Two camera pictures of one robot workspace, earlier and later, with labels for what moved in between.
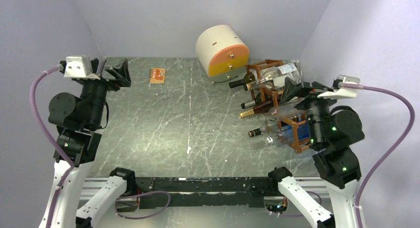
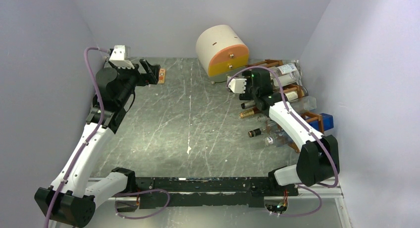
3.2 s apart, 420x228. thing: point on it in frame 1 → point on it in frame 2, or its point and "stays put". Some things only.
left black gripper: (119, 80) → (153, 71)
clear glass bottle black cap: (274, 79) stays put
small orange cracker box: (157, 76) stays put
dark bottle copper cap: (254, 133) stays put
